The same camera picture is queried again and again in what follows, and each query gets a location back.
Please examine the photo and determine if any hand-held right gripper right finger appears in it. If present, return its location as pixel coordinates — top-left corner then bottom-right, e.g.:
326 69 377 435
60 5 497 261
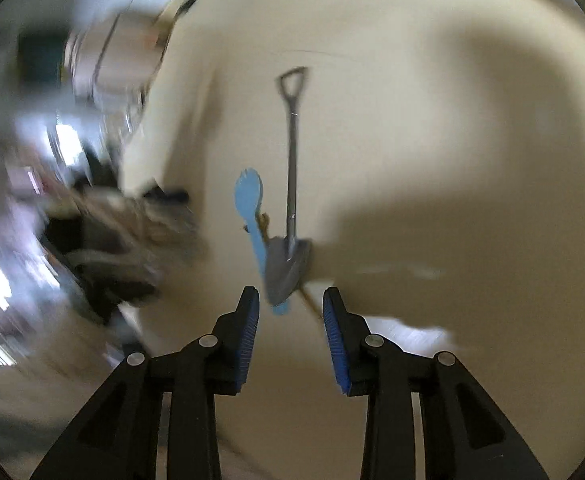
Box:
321 287 551 480

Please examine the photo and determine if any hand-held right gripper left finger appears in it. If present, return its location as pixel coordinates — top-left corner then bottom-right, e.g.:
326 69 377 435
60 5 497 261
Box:
30 286 262 480

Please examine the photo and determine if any pale blue plastic spork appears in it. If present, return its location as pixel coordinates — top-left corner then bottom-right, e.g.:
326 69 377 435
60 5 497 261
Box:
234 167 293 317

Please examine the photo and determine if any shovel-shaped metal spoon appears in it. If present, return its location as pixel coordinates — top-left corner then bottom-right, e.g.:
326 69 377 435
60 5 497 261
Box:
264 66 314 307

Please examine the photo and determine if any blurred kitchen clutter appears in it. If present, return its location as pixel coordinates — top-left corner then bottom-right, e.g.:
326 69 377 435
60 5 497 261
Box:
0 5 173 186

